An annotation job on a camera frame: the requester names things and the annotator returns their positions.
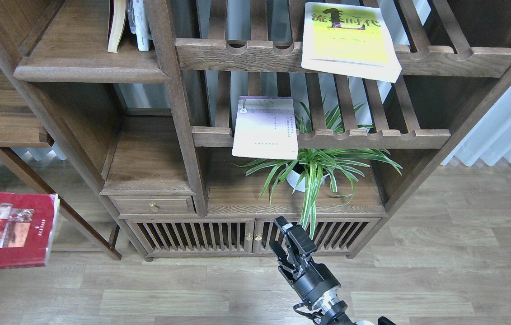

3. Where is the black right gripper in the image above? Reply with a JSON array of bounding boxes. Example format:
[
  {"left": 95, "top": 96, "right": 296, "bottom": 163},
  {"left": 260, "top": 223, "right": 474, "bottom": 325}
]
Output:
[{"left": 269, "top": 216, "right": 341, "bottom": 309}]

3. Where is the red cover book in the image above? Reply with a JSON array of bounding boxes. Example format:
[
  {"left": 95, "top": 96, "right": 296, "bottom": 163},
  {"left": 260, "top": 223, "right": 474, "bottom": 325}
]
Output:
[{"left": 0, "top": 193, "right": 61, "bottom": 269}]

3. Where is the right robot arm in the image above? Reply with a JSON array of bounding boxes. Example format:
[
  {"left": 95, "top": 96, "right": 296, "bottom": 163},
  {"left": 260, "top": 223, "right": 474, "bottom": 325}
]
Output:
[{"left": 270, "top": 216, "right": 354, "bottom": 325}]

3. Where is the green spider plant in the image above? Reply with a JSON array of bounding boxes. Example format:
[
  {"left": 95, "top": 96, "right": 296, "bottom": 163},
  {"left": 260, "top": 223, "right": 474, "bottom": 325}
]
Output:
[{"left": 242, "top": 109, "right": 402, "bottom": 238}]

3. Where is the pale lavender cover book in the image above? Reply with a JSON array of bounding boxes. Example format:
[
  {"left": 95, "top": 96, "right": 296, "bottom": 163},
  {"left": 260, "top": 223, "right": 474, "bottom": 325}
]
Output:
[{"left": 232, "top": 96, "right": 299, "bottom": 160}]

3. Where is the brass drawer knob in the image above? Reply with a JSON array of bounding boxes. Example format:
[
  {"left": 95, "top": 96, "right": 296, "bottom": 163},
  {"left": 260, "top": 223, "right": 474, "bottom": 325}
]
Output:
[{"left": 149, "top": 202, "right": 159, "bottom": 213}]

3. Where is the dark wooden bookshelf unit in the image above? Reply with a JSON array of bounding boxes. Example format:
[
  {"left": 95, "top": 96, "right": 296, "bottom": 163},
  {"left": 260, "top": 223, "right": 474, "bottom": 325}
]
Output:
[{"left": 0, "top": 0, "right": 511, "bottom": 260}]

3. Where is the yellow green cover book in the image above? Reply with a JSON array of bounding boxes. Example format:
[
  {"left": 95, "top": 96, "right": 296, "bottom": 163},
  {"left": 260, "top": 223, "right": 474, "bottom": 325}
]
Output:
[{"left": 301, "top": 2, "right": 401, "bottom": 83}]

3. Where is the upright white book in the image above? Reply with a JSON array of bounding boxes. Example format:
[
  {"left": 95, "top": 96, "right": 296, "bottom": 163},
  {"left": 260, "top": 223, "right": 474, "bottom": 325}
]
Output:
[{"left": 127, "top": 0, "right": 152, "bottom": 51}]

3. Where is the upright cream paged book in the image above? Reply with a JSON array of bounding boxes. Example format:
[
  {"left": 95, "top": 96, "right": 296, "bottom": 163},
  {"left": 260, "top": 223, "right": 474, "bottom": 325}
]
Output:
[{"left": 107, "top": 0, "right": 127, "bottom": 53}]

